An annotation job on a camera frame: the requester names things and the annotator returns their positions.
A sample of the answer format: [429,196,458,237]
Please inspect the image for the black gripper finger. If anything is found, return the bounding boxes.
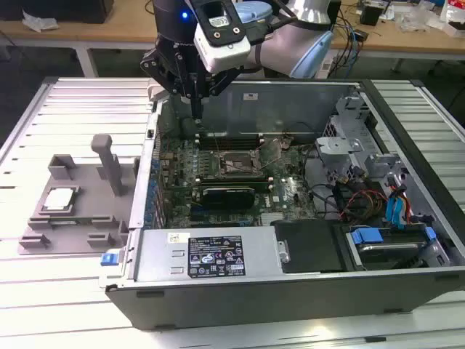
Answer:
[196,67,240,124]
[140,45,198,121]

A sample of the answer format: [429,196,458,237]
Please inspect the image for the metal socket cover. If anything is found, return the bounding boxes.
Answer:
[258,137,285,172]

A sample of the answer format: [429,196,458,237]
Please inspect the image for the silver CPU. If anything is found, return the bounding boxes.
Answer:
[41,188,80,212]

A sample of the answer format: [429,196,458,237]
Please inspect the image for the CPU socket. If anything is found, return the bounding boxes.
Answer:
[217,149,262,176]

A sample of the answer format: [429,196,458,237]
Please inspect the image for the black case fan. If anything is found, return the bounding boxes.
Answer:
[179,117,200,139]

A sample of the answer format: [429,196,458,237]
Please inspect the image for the wooden desk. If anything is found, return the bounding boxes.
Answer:
[0,12,465,79]

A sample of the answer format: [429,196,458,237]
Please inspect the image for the green motherboard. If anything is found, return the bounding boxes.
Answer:
[154,132,328,232]

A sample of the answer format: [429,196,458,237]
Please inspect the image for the black graphics card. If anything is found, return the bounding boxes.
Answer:
[201,186,256,211]

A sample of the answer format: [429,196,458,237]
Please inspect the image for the crumpled white paper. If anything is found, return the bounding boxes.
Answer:
[21,9,60,33]

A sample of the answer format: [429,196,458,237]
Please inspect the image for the metal disk bay cage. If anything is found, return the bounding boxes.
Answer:
[314,95,408,190]

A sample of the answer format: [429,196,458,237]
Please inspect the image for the grey parts rack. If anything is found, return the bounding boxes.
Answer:
[17,133,142,256]

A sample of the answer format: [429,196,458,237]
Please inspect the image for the small black box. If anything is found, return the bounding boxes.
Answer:
[359,0,383,27]

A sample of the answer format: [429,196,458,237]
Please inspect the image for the silver power supply unit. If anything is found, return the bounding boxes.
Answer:
[134,228,290,285]

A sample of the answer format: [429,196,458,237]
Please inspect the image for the black plastic shroud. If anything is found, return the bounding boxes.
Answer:
[272,219,345,274]

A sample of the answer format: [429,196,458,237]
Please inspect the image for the blue case latch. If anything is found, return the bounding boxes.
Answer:
[99,252,120,268]

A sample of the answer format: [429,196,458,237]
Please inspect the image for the clear plastic bag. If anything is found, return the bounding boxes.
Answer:
[397,7,465,37]

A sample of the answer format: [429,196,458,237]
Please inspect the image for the blue disk carrier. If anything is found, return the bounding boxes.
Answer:
[344,227,432,272]

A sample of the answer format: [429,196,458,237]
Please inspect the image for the red white package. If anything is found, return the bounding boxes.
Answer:
[440,0,465,23]

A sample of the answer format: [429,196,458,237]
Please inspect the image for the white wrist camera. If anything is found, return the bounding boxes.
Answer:
[193,22,252,73]

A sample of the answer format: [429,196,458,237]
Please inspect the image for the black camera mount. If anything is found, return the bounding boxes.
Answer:
[195,0,243,47]

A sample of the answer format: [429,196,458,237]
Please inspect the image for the power wire bundle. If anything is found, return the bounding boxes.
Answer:
[339,187,388,221]

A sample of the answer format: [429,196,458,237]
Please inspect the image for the blue flat wire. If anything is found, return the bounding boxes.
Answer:
[396,194,413,228]
[386,196,399,230]

